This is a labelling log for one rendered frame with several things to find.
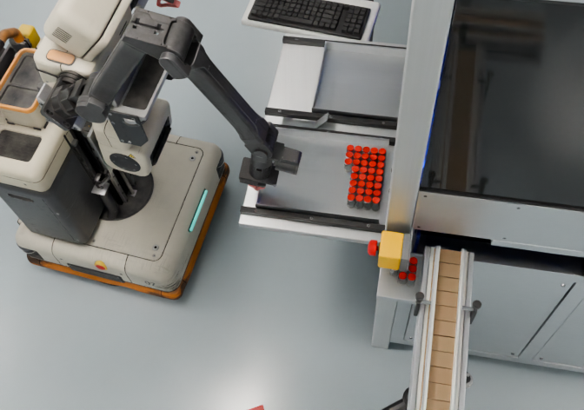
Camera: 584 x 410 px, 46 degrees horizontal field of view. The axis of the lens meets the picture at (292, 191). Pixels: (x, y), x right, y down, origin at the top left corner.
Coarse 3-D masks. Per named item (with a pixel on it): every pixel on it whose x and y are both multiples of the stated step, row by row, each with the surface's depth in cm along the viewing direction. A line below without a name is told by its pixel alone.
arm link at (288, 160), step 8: (280, 144) 175; (256, 152) 169; (264, 152) 168; (280, 152) 174; (288, 152) 174; (296, 152) 175; (256, 160) 172; (264, 160) 171; (280, 160) 174; (288, 160) 173; (296, 160) 174; (280, 168) 176; (288, 168) 176; (296, 168) 175
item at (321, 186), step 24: (288, 144) 203; (312, 144) 202; (336, 144) 202; (360, 144) 201; (384, 144) 200; (312, 168) 198; (336, 168) 198; (360, 168) 197; (384, 168) 197; (264, 192) 196; (288, 192) 195; (312, 192) 195; (336, 192) 194; (336, 216) 188; (360, 216) 186
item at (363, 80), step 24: (336, 48) 218; (360, 48) 216; (384, 48) 214; (336, 72) 215; (360, 72) 214; (384, 72) 214; (336, 96) 210; (360, 96) 210; (384, 96) 209; (384, 120) 204
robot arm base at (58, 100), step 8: (56, 88) 175; (64, 88) 174; (72, 88) 172; (48, 96) 175; (56, 96) 172; (64, 96) 172; (48, 104) 174; (56, 104) 173; (64, 104) 172; (72, 104) 171; (40, 112) 174; (48, 112) 175; (56, 112) 175; (64, 112) 173; (72, 112) 174; (56, 120) 175; (64, 120) 176; (72, 120) 178; (64, 128) 176
